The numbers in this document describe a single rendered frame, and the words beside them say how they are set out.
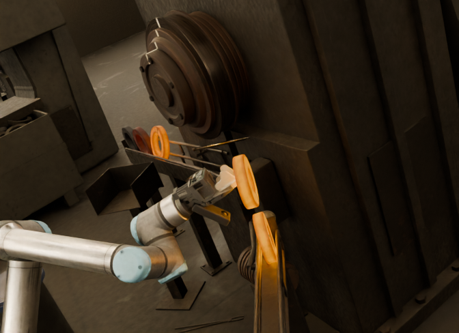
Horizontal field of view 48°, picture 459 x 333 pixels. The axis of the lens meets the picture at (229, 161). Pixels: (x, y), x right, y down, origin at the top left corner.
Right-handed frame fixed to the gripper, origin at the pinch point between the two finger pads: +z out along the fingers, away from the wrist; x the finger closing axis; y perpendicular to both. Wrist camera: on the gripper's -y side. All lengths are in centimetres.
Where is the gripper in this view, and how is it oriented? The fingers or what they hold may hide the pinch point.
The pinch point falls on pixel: (243, 176)
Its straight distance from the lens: 146.4
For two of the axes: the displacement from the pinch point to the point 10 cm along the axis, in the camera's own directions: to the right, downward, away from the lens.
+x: 0.3, -4.4, 9.0
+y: -5.8, -7.4, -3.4
